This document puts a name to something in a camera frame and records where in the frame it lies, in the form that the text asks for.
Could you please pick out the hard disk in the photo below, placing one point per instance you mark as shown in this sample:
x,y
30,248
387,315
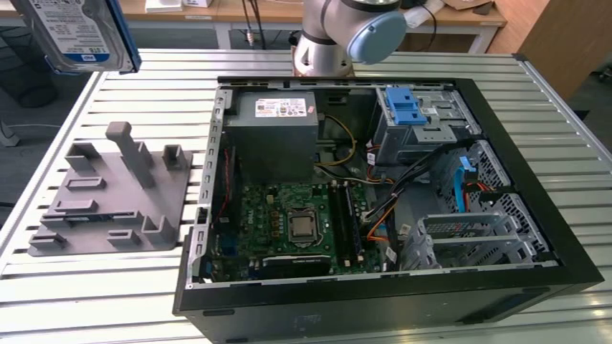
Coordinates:
x,y
72,32

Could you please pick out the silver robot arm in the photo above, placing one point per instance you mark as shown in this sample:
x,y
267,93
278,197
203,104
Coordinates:
x,y
320,53

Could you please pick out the grey metal disk bay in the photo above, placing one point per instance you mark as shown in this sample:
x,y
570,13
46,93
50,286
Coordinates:
x,y
474,239

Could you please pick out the grey power supply unit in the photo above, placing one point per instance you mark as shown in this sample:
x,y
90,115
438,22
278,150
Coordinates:
x,y
272,150

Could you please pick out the CPU socket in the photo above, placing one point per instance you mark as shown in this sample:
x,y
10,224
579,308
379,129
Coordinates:
x,y
303,211

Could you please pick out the green motherboard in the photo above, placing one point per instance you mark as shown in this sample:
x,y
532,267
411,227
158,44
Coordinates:
x,y
268,200

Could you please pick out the silver CPU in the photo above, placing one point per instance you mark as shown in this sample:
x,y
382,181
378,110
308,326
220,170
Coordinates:
x,y
302,227

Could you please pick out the dark RAM stick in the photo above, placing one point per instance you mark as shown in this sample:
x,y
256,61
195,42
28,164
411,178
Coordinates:
x,y
352,222

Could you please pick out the black graphics card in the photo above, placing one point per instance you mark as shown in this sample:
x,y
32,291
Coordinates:
x,y
296,265

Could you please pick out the blue plastic drive latch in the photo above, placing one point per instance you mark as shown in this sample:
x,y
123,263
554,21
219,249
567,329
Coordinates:
x,y
404,107

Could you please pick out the grey optical drive cage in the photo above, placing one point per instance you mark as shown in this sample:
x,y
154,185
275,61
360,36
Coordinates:
x,y
430,136

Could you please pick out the black open PC case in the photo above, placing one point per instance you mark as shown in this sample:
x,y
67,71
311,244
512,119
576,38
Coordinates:
x,y
335,311

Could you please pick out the grey parts rack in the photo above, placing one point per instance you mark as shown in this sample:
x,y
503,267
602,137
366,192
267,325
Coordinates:
x,y
119,200

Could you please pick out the white crumpled cloth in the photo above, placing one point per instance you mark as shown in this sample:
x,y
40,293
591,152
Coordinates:
x,y
420,14

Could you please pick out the white box with label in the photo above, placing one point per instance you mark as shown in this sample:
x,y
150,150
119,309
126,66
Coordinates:
x,y
196,3

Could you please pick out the brown cardboard piece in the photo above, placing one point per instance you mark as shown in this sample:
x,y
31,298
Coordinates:
x,y
466,5

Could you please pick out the black mesh waste bin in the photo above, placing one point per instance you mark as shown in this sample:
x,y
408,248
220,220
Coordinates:
x,y
34,86

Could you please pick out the white floor stand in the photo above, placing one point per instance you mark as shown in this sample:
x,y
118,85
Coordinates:
x,y
8,134

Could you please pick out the wooden cabinet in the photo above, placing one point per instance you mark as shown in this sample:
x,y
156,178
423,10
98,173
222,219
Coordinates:
x,y
564,43

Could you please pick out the wooden desk white frame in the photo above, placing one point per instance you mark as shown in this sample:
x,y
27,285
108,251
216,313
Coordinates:
x,y
163,16
268,16

